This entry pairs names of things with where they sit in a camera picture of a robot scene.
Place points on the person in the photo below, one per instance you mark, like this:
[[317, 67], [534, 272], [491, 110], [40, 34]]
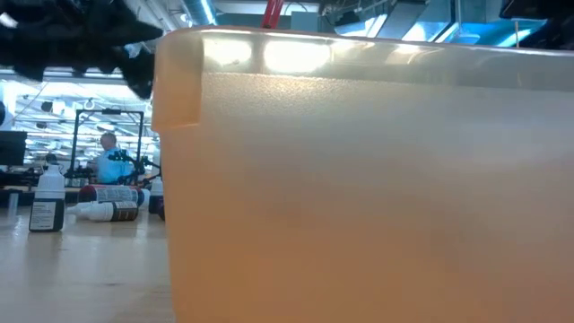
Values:
[[110, 168]]

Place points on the large red food coloring bottle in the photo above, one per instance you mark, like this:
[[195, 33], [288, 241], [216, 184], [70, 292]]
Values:
[[107, 194]]

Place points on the black background rig frame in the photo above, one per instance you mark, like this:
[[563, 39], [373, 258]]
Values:
[[112, 111]]

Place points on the black background robot arms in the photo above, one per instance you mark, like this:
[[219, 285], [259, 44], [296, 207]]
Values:
[[121, 157]]

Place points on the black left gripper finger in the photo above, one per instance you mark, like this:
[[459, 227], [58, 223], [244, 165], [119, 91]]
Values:
[[139, 72], [141, 32]]

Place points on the black monitor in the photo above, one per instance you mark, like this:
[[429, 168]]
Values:
[[11, 148]]

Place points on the round silver ventilation duct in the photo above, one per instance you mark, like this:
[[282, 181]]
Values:
[[197, 11]]

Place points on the orange translucent plastic bin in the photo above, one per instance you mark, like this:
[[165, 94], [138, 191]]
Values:
[[359, 202]]

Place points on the black hanging speaker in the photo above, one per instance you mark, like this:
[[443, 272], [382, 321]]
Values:
[[46, 106]]

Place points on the rectangular silver air duct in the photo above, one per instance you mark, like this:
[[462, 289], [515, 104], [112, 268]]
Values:
[[403, 18]]

